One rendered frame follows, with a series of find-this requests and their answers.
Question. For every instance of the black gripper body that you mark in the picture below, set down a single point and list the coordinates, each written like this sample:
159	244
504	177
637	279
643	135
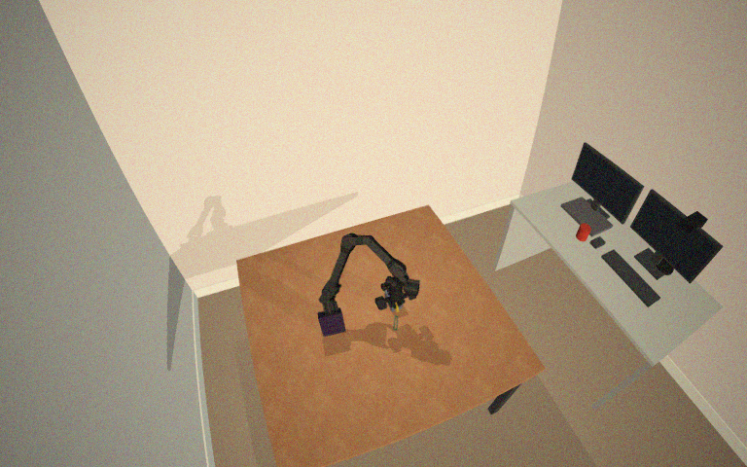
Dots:
394	298

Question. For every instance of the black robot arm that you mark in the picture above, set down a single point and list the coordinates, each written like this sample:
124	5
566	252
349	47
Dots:
396	267

